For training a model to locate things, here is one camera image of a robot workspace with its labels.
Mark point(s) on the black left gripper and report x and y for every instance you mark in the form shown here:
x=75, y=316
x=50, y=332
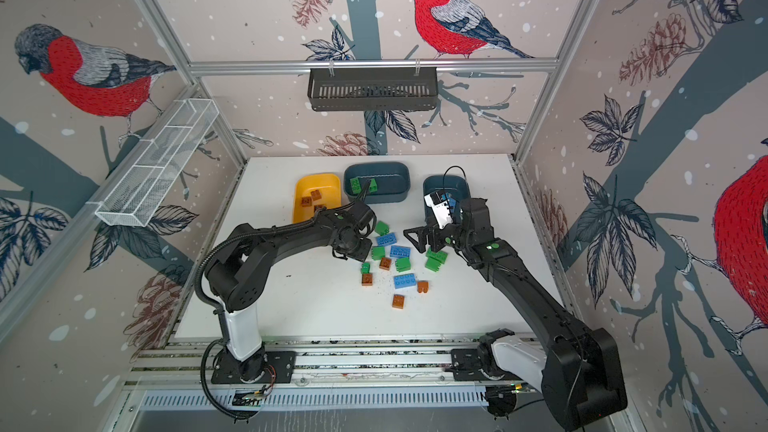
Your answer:
x=363, y=253

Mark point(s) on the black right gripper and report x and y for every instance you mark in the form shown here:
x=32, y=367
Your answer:
x=437, y=233

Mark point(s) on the green lego top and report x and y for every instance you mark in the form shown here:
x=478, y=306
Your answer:
x=382, y=228

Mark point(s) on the long green lego brick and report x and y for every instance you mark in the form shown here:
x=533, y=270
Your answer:
x=355, y=185

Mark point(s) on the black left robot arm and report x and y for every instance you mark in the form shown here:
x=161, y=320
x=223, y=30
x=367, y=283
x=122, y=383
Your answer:
x=234, y=274

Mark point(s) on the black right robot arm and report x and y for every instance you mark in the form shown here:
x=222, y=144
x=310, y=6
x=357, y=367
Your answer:
x=577, y=369

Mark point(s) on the blue lego middle plate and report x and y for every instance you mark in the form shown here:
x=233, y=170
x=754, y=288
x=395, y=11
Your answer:
x=398, y=252

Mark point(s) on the blue lego plate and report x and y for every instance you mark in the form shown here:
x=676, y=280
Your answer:
x=386, y=240
x=403, y=281
x=398, y=252

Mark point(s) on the blue lego upper plate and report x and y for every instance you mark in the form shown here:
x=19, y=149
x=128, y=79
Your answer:
x=386, y=240

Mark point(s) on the yellow plastic bin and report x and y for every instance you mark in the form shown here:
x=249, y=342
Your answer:
x=330, y=187

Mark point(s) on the blue lego lower plate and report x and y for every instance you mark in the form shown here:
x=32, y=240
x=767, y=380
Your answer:
x=403, y=281

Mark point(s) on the right dark teal bin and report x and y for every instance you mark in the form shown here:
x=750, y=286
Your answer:
x=449, y=188

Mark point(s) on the dark teal bin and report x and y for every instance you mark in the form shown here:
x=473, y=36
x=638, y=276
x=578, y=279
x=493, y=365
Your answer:
x=449, y=188
x=392, y=180

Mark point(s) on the middle dark teal bin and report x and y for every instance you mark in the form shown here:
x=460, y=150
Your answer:
x=392, y=180

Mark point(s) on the brown lego bottom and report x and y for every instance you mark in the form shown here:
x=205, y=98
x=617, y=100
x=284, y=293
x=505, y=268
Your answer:
x=398, y=302

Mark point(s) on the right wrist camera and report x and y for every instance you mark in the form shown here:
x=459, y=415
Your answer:
x=442, y=206

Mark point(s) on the aluminium mounting rail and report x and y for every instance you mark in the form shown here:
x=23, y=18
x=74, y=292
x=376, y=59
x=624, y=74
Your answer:
x=335, y=362

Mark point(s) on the black hanging wire basket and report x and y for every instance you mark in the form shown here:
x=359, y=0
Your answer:
x=373, y=89

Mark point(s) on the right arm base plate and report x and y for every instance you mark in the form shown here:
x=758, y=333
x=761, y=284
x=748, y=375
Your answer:
x=465, y=365

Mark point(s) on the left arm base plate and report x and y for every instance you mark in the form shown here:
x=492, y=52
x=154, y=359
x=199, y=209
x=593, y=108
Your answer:
x=276, y=366

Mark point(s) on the white mesh wall shelf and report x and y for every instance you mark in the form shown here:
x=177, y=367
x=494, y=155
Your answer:
x=141, y=190

